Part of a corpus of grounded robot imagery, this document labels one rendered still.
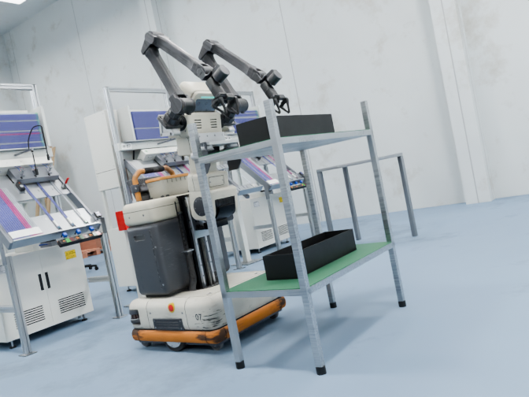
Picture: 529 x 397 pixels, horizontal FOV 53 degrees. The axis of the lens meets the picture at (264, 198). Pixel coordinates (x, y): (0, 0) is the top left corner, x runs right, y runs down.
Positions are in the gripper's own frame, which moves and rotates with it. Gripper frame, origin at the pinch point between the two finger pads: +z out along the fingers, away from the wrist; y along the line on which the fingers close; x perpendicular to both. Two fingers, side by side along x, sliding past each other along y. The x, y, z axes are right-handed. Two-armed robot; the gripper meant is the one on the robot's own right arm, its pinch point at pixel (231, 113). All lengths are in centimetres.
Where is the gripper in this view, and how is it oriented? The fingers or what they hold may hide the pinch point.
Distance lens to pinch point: 246.9
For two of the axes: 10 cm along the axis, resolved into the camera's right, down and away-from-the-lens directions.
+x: -6.2, 5.6, 5.5
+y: 5.9, -1.3, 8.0
